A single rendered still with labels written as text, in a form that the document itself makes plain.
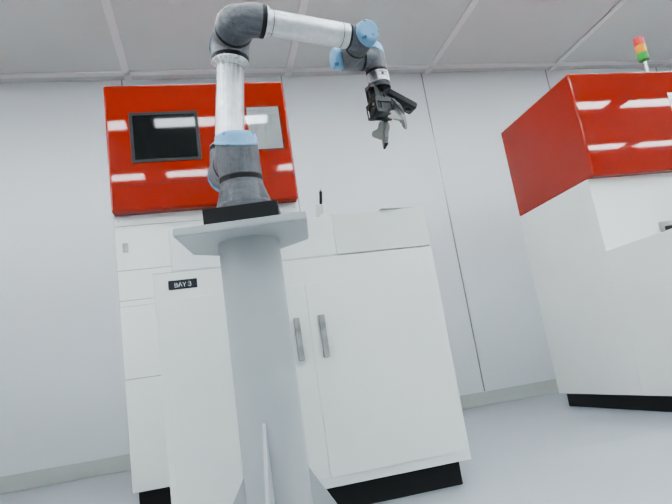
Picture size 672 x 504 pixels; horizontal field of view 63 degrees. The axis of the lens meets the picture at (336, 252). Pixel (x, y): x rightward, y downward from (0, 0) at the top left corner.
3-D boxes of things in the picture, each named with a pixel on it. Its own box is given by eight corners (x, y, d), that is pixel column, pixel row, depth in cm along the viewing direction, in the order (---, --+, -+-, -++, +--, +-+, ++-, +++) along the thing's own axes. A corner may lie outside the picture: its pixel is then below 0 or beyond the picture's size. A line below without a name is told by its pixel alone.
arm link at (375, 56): (354, 52, 190) (376, 53, 193) (360, 80, 188) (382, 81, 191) (363, 38, 183) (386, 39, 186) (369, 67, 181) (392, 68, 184)
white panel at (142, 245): (120, 308, 231) (114, 218, 240) (308, 286, 251) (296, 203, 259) (119, 307, 228) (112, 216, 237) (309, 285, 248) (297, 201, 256)
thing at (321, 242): (173, 277, 185) (170, 237, 187) (331, 260, 198) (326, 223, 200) (171, 271, 176) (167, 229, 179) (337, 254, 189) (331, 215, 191)
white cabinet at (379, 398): (186, 505, 217) (168, 302, 234) (412, 460, 240) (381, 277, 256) (173, 553, 156) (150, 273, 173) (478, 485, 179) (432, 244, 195)
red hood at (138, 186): (136, 253, 304) (128, 153, 316) (281, 239, 323) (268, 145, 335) (110, 212, 232) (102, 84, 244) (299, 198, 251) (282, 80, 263)
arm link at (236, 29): (220, -17, 152) (380, 14, 169) (215, 6, 162) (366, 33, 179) (220, 20, 150) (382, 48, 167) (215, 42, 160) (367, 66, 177)
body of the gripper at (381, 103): (368, 123, 184) (361, 91, 186) (390, 124, 187) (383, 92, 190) (378, 112, 177) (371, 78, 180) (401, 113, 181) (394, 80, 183)
